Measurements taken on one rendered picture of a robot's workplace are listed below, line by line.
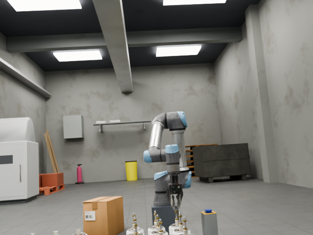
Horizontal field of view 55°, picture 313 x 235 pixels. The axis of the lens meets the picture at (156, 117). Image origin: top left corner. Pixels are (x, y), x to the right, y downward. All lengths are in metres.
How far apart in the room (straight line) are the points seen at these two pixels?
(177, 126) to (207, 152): 4.65
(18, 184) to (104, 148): 4.34
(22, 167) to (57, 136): 4.29
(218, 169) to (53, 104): 5.77
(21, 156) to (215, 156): 3.87
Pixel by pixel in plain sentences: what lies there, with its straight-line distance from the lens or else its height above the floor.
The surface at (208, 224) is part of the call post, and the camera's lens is 1.75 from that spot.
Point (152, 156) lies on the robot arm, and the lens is 1.82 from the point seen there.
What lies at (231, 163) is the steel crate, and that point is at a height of 0.38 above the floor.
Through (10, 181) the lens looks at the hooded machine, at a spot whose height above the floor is 0.39.
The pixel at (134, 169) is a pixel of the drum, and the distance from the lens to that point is 9.14.
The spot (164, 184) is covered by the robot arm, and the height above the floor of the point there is 0.44.
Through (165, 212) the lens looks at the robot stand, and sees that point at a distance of 2.14.
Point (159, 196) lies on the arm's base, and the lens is 2.16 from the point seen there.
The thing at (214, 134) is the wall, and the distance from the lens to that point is 9.94.
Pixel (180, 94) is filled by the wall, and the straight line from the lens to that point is 9.94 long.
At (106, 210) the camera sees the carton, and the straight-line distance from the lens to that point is 2.64.
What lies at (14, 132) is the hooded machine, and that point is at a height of 1.25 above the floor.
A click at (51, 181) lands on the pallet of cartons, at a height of 0.24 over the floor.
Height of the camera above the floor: 0.64
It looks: 7 degrees up
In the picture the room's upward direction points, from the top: 4 degrees counter-clockwise
